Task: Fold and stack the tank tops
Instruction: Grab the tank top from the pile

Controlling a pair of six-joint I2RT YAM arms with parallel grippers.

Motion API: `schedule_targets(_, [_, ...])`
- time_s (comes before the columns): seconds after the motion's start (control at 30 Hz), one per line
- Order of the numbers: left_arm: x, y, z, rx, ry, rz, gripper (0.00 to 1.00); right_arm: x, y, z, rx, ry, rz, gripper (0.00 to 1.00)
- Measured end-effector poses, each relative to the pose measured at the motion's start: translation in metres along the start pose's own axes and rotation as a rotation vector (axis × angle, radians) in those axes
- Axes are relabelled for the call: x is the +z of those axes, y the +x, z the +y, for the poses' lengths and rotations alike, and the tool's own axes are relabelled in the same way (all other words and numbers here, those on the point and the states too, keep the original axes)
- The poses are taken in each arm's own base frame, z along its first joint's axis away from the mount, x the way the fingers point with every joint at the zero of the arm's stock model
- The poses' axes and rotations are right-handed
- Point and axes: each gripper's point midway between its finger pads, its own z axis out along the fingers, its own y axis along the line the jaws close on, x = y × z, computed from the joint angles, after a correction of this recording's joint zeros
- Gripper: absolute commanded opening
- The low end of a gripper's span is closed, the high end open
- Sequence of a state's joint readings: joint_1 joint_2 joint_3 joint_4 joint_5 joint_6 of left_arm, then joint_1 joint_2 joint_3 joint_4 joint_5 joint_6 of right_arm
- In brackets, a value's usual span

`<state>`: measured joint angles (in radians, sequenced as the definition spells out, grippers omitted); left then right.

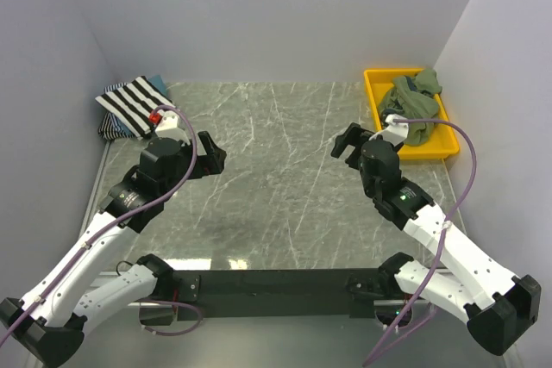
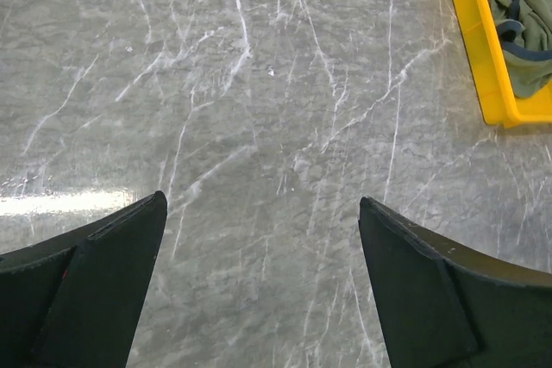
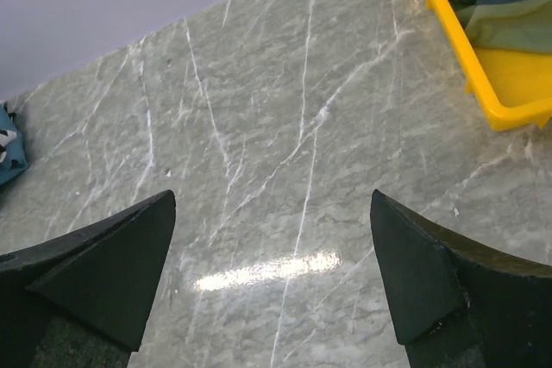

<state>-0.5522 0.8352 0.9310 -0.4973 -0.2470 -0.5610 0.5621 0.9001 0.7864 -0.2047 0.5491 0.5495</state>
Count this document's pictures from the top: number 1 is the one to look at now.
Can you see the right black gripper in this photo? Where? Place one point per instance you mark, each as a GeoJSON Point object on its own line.
{"type": "Point", "coordinates": [354, 136]}

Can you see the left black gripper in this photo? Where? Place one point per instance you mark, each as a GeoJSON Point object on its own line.
{"type": "Point", "coordinates": [211, 150]}

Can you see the green motorcycle tank top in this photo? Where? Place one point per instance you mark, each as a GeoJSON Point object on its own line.
{"type": "Point", "coordinates": [413, 97]}

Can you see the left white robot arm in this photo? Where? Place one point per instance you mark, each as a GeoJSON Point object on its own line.
{"type": "Point", "coordinates": [52, 320]}

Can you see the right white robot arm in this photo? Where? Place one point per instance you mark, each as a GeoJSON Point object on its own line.
{"type": "Point", "coordinates": [496, 305]}

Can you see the black white striped tank top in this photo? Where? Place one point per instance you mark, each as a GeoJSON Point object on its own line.
{"type": "Point", "coordinates": [131, 103]}

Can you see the thin striped navy tank top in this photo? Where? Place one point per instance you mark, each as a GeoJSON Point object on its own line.
{"type": "Point", "coordinates": [111, 128]}

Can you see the yellow plastic tray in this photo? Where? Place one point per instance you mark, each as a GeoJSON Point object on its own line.
{"type": "Point", "coordinates": [426, 138]}

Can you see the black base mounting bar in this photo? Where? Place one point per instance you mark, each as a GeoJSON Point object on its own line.
{"type": "Point", "coordinates": [278, 293]}

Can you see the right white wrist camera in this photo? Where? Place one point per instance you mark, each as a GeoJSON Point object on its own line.
{"type": "Point", "coordinates": [395, 132]}

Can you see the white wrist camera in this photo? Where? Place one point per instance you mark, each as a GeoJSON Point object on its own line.
{"type": "Point", "coordinates": [395, 132]}
{"type": "Point", "coordinates": [169, 125]}

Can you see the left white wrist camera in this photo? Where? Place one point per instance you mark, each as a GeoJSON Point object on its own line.
{"type": "Point", "coordinates": [169, 125]}

